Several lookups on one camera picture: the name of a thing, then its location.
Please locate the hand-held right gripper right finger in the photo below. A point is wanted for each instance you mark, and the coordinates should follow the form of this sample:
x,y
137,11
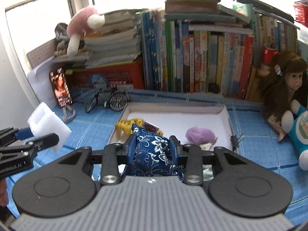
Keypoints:
x,y
174,149

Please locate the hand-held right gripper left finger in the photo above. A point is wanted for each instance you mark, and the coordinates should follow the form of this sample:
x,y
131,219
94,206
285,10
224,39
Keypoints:
x,y
130,149

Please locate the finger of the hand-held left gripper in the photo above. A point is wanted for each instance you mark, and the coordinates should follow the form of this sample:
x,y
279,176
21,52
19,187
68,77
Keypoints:
x,y
24,133
45,140

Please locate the white foam block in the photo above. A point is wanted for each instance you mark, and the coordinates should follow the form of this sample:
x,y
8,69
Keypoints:
x,y
48,125

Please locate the blue floral brocade pouch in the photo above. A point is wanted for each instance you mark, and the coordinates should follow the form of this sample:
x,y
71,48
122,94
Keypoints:
x,y
151,151

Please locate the white shallow cardboard box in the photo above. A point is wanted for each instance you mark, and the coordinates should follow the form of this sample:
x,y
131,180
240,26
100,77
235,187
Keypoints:
x,y
178,118

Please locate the person's left hand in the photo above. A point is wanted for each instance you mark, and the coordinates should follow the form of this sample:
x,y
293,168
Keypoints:
x,y
2,192

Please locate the gold sequin pouch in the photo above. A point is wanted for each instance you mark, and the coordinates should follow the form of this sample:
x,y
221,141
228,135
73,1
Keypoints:
x,y
127,125

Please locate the purple fluffy ball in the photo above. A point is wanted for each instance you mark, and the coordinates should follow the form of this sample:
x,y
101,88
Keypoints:
x,y
199,134

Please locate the white pouch with red label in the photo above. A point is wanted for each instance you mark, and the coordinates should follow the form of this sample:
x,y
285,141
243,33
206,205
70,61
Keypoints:
x,y
151,127

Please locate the white paper sheet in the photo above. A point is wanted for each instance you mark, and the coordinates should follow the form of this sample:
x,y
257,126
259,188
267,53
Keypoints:
x,y
41,84

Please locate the black toy bicycle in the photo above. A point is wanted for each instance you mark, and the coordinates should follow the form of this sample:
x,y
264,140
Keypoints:
x,y
115,98

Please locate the smartphone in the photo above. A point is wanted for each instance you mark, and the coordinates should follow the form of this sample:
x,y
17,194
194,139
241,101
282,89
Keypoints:
x,y
60,86

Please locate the black binder clip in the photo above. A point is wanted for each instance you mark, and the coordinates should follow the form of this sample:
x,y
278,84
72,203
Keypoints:
x,y
235,143

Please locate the red plastic crate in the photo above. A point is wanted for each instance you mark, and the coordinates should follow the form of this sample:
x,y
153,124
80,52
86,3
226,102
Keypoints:
x,y
115,74

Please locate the brown cardboard sheet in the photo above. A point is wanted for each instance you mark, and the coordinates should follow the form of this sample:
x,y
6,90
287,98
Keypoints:
x,y
39,53

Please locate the row of upright books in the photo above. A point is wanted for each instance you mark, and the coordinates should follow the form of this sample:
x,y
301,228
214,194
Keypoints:
x,y
284,33
192,60

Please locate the grey elephant plush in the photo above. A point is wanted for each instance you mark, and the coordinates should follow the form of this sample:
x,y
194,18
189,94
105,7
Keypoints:
x,y
61,38

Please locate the stack of magazines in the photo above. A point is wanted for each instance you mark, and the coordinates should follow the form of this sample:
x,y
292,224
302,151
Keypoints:
x,y
110,41

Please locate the brown haired doll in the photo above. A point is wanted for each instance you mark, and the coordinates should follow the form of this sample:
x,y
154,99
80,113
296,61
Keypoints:
x,y
281,89

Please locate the pink plush toy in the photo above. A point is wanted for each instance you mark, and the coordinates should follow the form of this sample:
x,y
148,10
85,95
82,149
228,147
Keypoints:
x,y
81,21

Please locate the blue cat plush toy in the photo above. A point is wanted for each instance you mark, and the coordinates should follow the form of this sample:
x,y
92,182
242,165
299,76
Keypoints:
x,y
300,130

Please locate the red drink can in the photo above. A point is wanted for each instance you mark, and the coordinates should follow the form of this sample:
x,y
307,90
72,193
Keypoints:
x,y
269,56

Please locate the brown wooden box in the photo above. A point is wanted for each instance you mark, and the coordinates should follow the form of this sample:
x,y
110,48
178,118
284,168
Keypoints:
x,y
192,4

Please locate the black folding stick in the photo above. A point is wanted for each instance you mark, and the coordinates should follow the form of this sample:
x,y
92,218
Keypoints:
x,y
259,2

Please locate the red plastic basket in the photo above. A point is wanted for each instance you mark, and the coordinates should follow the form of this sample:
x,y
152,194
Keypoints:
x,y
302,13

